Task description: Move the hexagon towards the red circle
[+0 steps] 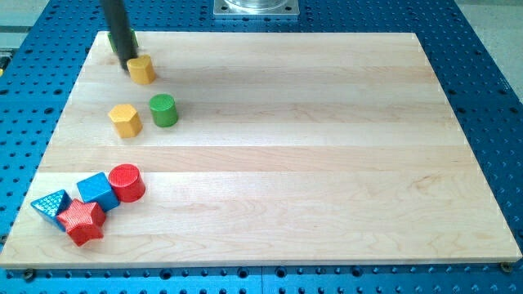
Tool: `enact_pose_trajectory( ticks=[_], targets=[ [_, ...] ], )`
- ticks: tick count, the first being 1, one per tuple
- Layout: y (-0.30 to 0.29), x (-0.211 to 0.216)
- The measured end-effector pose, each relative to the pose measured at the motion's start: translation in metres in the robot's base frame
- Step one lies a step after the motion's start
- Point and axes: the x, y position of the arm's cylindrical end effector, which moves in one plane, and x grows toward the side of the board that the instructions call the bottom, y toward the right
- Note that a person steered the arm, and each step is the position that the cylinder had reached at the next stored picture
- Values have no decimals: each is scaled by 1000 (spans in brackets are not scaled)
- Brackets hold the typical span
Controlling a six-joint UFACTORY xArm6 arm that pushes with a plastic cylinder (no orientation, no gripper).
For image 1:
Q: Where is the red star block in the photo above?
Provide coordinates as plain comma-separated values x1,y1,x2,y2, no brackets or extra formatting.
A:
56,199,106,247

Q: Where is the yellow hexagon block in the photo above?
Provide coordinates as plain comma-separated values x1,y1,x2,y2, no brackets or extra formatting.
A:
108,104,142,138

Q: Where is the light wooden board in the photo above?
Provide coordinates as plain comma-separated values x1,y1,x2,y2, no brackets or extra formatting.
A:
1,31,521,269

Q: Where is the blue triangle block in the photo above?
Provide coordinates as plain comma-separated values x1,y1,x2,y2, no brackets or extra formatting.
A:
30,189,72,232

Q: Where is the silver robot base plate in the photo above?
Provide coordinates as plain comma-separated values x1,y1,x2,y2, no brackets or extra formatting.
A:
213,0,300,16

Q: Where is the green cylinder block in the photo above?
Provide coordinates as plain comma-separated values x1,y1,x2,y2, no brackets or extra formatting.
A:
149,94,178,127

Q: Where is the blue cube block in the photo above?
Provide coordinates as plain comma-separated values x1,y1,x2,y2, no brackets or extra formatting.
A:
77,172,120,212

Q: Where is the yellow heart block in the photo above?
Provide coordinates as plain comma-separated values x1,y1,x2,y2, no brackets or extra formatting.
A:
127,55,156,85

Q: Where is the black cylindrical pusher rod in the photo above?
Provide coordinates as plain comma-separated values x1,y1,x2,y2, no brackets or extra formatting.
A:
100,0,137,70

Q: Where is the red cylinder block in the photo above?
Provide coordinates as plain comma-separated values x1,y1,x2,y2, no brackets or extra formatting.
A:
109,163,145,203

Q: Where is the green block behind rod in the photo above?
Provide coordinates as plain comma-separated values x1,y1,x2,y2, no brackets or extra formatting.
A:
107,29,139,55

